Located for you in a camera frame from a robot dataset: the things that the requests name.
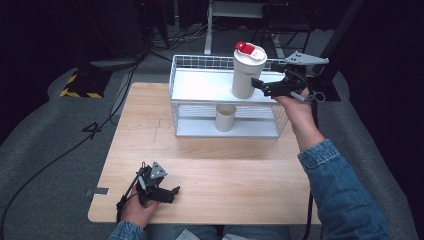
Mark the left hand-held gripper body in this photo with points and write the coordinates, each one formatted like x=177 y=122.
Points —
x=150 y=186

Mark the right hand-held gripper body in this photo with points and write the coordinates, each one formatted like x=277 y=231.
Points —
x=297 y=81

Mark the white cup with red lid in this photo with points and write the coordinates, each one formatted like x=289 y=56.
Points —
x=245 y=78

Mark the cream paper cup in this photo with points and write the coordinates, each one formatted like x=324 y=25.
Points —
x=225 y=118

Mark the person's left hand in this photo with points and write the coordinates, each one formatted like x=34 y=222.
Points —
x=136 y=213

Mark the person's right hand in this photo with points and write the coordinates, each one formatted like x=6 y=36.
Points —
x=300 y=116

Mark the black metal stand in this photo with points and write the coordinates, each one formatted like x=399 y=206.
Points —
x=328 y=83

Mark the white paper sheet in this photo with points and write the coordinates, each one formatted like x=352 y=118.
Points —
x=188 y=235

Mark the grey tape strip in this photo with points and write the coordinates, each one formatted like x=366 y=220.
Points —
x=100 y=191

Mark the black yellow striped base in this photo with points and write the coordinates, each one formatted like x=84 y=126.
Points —
x=85 y=83

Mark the black chair frame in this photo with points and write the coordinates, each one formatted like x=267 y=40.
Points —
x=283 y=20

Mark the white metal desk frame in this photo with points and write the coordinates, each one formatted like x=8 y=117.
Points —
x=208 y=30

